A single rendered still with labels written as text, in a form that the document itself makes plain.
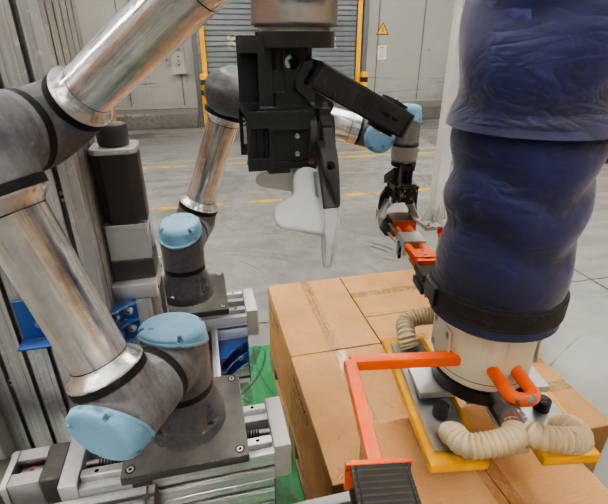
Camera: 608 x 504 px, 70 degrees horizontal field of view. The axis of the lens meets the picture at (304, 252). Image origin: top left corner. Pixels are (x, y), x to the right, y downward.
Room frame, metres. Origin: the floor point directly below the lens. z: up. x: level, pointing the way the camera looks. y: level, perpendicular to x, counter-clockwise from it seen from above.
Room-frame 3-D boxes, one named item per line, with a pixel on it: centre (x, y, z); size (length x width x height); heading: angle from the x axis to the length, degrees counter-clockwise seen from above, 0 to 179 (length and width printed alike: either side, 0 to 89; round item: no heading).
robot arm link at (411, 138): (1.25, -0.28, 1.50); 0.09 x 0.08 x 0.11; 90
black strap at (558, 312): (0.67, -0.33, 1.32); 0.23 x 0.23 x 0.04
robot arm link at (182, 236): (1.13, 0.34, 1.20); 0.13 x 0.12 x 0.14; 0
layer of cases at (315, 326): (1.56, -0.43, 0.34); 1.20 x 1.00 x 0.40; 13
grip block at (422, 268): (0.92, -0.32, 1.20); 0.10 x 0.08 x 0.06; 94
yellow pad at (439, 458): (0.66, -0.24, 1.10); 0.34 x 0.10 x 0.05; 4
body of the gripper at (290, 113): (0.43, 0.02, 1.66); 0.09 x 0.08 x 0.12; 103
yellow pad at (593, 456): (0.67, -0.43, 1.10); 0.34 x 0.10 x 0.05; 4
